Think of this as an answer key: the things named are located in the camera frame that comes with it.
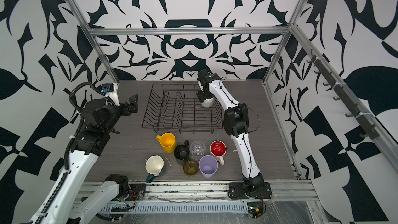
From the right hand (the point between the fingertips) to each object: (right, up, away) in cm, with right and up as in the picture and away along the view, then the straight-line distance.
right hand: (207, 95), depth 100 cm
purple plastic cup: (0, -37, -19) cm, 41 cm away
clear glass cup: (-6, -31, -13) cm, 34 cm away
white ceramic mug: (0, -5, -4) cm, 6 cm away
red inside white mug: (+6, -30, -13) cm, 34 cm away
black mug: (-15, -31, -15) cm, 38 cm away
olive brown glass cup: (-10, -38, -19) cm, 43 cm away
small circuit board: (+20, -52, -29) cm, 63 cm away
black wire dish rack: (-19, -8, -1) cm, 21 cm away
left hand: (-37, +1, -32) cm, 49 cm away
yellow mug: (-23, -27, -11) cm, 37 cm away
